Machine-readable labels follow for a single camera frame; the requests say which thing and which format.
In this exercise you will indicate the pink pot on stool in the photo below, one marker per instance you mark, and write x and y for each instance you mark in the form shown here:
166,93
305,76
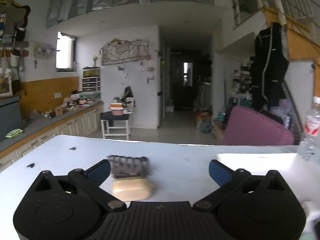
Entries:
117,108

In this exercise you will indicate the beige earbuds case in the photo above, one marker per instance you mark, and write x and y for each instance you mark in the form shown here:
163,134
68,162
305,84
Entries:
132,189

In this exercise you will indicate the small drawer organizer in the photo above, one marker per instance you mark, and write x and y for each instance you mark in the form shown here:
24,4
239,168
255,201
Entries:
91,81

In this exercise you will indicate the white cabinet counter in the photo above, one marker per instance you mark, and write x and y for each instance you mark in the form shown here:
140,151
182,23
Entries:
81,122

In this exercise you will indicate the white shallow tray box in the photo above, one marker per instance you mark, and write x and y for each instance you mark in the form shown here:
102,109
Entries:
302,176

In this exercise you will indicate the beige printed tote bag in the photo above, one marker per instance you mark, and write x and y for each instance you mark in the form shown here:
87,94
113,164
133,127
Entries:
5,76

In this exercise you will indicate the grey storage box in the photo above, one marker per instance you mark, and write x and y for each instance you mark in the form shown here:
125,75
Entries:
10,116

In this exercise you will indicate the purple sofa chair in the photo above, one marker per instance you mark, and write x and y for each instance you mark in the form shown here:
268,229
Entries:
247,127

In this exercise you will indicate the green wipes pack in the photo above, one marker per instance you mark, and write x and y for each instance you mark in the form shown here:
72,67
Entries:
14,133

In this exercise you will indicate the dark grey hair claw clip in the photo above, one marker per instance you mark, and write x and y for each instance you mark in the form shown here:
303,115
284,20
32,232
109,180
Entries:
128,167

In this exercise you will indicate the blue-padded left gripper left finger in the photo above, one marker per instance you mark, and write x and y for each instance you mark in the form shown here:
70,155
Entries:
99,172

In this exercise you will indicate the dark stool with white legs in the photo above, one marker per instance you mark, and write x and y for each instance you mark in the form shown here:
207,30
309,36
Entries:
115,125

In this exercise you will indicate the black hanging jacket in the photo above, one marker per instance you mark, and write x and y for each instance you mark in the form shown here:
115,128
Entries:
268,68

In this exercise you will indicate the clear water bottle red label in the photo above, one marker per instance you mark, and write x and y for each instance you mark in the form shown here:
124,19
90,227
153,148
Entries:
310,130

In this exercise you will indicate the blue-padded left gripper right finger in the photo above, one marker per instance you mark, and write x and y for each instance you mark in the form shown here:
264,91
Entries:
220,173

